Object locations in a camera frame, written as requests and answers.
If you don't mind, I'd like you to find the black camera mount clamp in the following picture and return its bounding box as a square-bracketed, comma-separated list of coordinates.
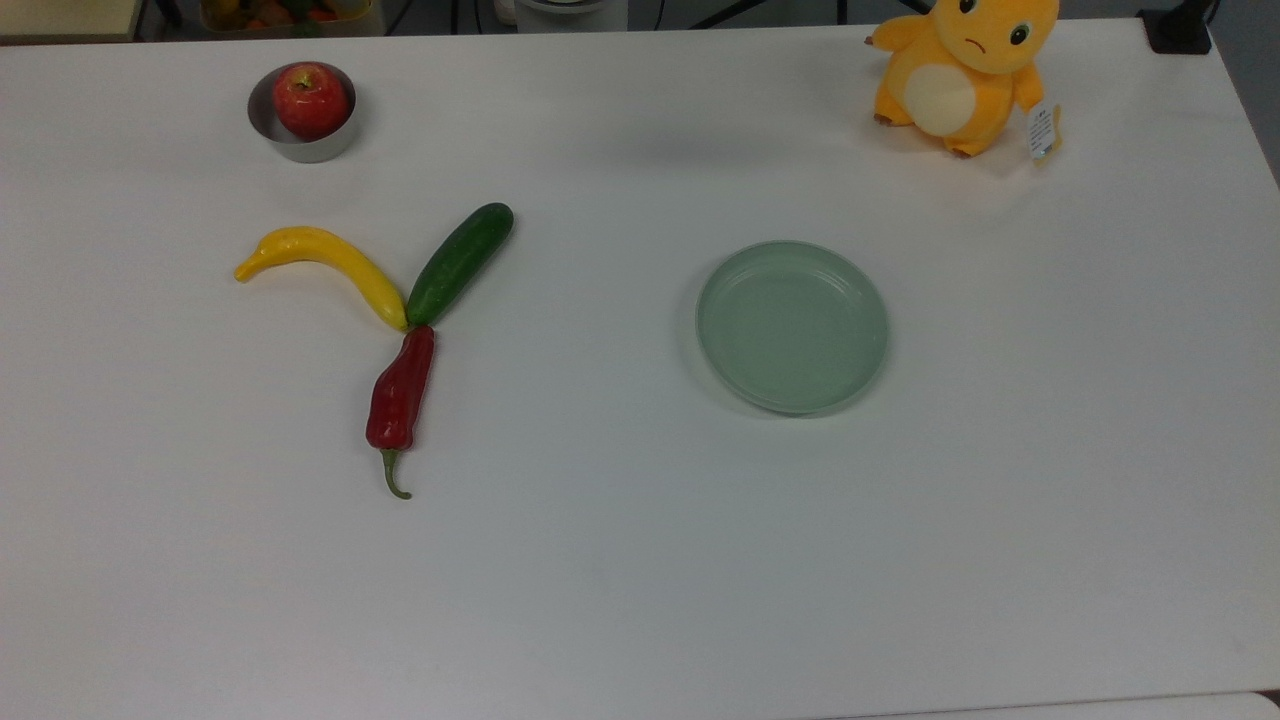
[1138, 0, 1217, 56]

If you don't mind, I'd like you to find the yellow toy banana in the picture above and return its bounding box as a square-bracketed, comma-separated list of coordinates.
[234, 226, 409, 332]

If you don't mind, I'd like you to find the red toy chili pepper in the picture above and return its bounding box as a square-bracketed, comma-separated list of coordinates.
[365, 324, 436, 500]

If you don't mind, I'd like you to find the orange plush toy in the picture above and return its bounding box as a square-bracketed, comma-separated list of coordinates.
[865, 0, 1064, 161]

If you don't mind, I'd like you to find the grey bowl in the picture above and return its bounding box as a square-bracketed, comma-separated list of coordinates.
[247, 61, 359, 164]

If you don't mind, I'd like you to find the pale green plate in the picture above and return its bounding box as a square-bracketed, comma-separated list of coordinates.
[696, 240, 890, 417]

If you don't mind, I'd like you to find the beige cardboard box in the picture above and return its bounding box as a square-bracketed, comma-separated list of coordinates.
[0, 0, 148, 44]

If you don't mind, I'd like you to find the clear bin of toy food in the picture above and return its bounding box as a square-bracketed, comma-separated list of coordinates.
[198, 0, 387, 37]

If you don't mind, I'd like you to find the red apple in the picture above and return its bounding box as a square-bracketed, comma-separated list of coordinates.
[272, 63, 352, 141]

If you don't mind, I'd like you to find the green toy cucumber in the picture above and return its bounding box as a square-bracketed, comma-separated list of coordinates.
[406, 202, 515, 328]

